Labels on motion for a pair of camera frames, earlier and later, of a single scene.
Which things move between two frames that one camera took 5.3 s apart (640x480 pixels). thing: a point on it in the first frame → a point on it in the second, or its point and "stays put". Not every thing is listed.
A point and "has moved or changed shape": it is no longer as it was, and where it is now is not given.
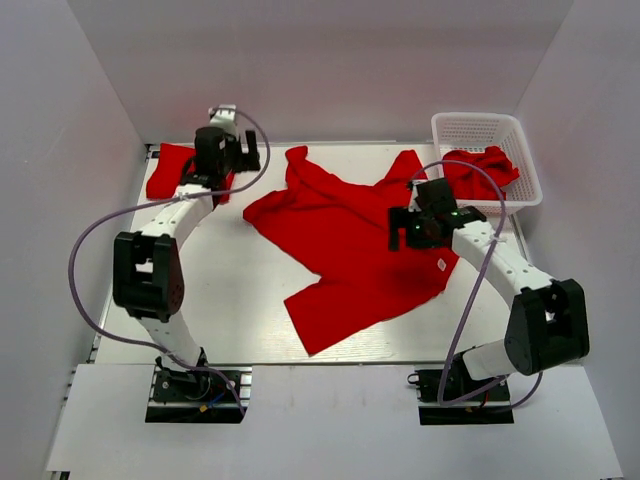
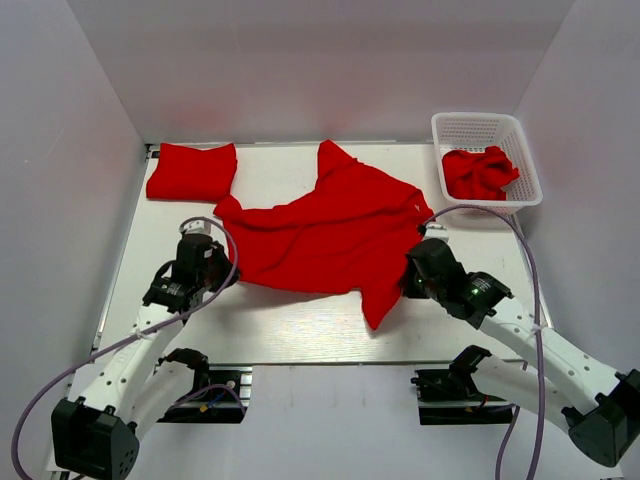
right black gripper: x=400 y=217 → x=408 y=287
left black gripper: x=248 y=161 → x=218 y=253
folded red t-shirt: x=170 y=172 stays put
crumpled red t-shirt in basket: x=468 y=184 stays put
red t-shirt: x=340 y=233 has moved or changed shape
